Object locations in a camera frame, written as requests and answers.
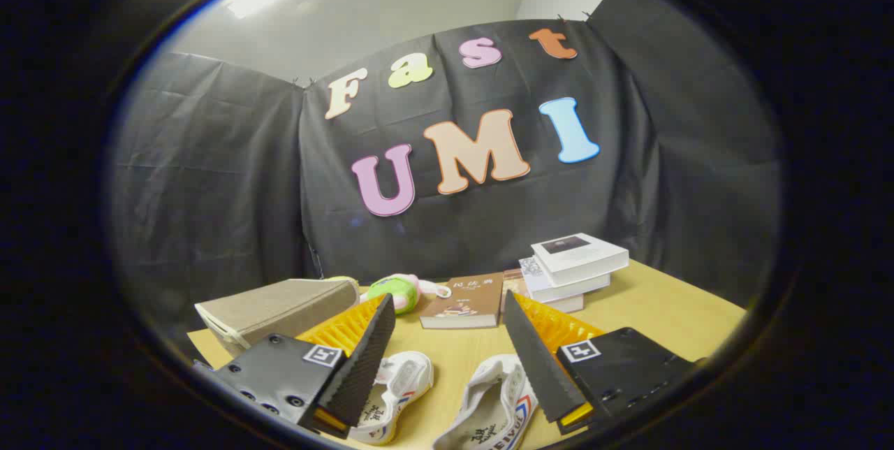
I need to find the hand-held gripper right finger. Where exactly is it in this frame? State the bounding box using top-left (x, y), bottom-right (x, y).
top-left (503, 289), bottom-right (699, 435)

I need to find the white canvas shoe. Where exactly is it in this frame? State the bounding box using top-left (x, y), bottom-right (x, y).
top-left (347, 351), bottom-right (434, 445)
top-left (433, 354), bottom-right (538, 450)

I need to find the tan brown thick book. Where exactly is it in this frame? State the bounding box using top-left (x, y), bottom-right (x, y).
top-left (501, 268), bottom-right (586, 314)

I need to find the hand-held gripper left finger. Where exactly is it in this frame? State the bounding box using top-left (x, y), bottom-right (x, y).
top-left (194, 293), bottom-right (397, 440)

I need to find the white book with dark picture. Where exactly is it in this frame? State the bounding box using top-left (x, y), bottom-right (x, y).
top-left (531, 232), bottom-right (630, 288)

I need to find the green pink plush toy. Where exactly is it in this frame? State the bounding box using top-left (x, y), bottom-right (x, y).
top-left (360, 273), bottom-right (452, 316)

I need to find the black backdrop cloth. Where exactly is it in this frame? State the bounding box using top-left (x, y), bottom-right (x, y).
top-left (112, 0), bottom-right (782, 360)

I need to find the white patterned book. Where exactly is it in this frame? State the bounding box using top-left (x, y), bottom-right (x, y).
top-left (518, 256), bottom-right (612, 304)

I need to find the beige fabric storage box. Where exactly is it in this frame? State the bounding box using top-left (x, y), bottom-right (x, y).
top-left (194, 277), bottom-right (362, 358)

